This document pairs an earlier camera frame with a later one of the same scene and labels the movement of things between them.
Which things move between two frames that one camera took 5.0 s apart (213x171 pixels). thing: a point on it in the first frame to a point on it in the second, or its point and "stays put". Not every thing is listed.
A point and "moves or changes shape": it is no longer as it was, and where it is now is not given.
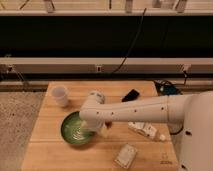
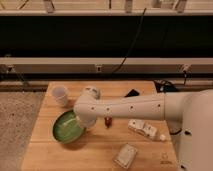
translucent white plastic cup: (60, 96) stays put
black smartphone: (132, 95) stays put
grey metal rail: (106, 65) stays put
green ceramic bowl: (72, 130) moves or changes shape
